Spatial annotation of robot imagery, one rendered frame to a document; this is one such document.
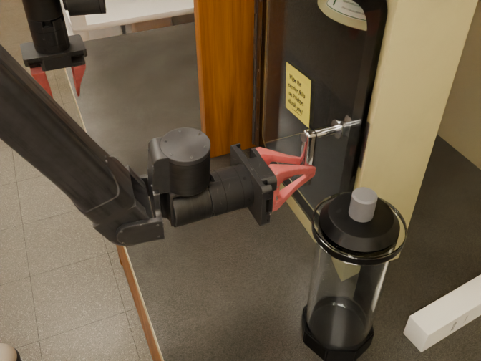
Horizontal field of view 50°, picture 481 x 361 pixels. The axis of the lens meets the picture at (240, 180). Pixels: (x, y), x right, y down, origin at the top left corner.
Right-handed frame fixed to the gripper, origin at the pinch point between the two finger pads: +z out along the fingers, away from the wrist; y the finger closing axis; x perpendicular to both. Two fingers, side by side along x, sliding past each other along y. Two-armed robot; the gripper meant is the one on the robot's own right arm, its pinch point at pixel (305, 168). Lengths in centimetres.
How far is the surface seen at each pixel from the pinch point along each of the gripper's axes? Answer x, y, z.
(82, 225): 114, 123, -29
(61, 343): 115, 69, -46
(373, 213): -4.0, -14.3, 0.3
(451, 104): 14, 22, 49
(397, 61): -17.2, -5.5, 6.7
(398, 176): 1.1, -5.3, 11.6
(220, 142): 16.9, 32.0, -0.1
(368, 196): -6.3, -13.7, -0.5
